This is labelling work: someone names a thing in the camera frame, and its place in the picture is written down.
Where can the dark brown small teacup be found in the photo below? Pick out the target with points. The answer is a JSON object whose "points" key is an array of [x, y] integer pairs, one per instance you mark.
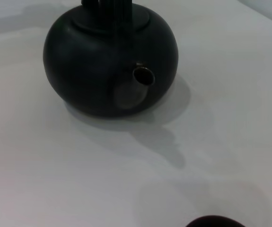
{"points": [[212, 222]]}

